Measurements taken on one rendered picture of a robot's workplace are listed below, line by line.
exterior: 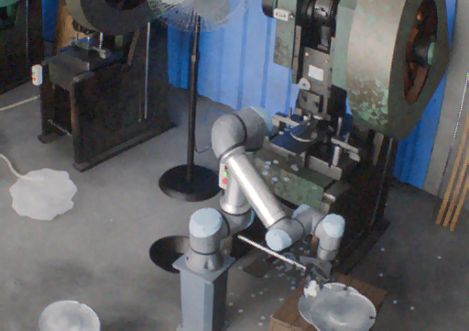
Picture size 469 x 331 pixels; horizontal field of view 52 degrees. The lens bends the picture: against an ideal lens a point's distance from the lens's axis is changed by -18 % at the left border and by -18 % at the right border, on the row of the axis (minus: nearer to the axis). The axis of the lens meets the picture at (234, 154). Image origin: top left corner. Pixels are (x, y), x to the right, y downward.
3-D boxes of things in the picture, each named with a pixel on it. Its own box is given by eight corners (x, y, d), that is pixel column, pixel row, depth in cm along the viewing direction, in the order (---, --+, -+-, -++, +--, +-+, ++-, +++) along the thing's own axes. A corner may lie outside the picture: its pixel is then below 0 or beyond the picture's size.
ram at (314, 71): (321, 117, 239) (328, 55, 224) (292, 105, 246) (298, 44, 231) (339, 105, 251) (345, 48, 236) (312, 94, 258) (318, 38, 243)
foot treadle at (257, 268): (257, 284, 258) (259, 277, 256) (241, 276, 263) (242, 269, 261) (322, 228, 299) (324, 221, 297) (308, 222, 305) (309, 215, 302)
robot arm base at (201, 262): (210, 278, 212) (211, 260, 207) (178, 263, 219) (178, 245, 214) (230, 259, 224) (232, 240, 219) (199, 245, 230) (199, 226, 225)
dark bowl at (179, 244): (180, 289, 267) (179, 280, 263) (138, 261, 282) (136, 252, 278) (218, 262, 288) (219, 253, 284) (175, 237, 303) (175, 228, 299)
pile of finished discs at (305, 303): (344, 337, 196) (345, 336, 196) (285, 313, 210) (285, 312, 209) (374, 297, 217) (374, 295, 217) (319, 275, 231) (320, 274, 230)
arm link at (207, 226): (182, 241, 216) (182, 214, 209) (209, 228, 224) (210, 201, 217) (202, 257, 209) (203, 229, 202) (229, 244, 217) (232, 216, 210)
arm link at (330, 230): (332, 208, 184) (351, 219, 178) (326, 234, 189) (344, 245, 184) (317, 218, 179) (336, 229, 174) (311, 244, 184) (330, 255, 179)
